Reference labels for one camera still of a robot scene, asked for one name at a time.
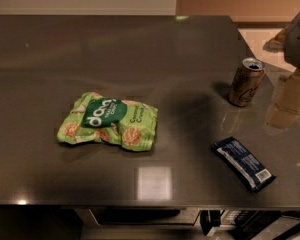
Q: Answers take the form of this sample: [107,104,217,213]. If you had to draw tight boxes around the orange soda can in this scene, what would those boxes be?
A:
[228,58,265,107]

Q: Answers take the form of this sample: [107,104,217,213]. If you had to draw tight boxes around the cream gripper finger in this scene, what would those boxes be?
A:
[269,29,286,49]
[266,68,300,129]

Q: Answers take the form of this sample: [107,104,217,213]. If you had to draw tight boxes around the green rice chip bag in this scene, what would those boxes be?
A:
[57,92,158,152]

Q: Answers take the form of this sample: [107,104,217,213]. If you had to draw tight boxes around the blue snack bar wrapper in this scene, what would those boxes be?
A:
[211,137,276,193]

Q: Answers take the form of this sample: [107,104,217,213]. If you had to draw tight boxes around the drawer under table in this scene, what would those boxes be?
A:
[74,208,200,228]

